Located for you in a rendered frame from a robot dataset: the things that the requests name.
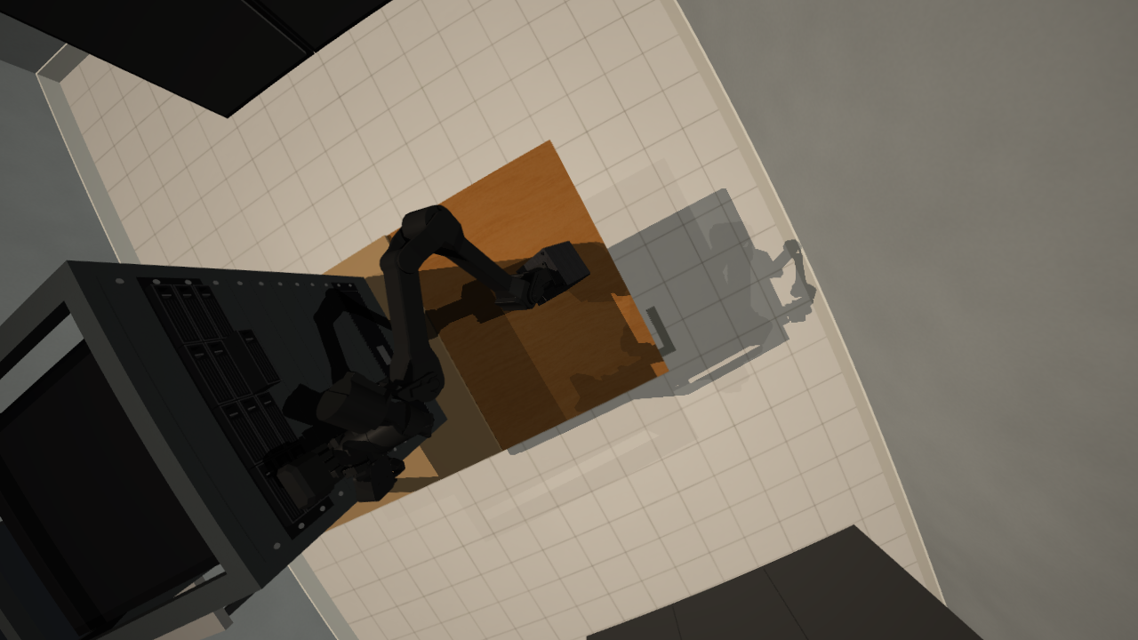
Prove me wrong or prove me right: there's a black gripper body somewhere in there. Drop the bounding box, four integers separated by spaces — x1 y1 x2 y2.
277 430 387 509

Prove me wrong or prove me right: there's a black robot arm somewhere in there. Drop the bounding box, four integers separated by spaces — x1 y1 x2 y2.
318 204 556 502

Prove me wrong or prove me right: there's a black open rack frame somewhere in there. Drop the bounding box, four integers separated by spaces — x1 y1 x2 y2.
0 260 394 640

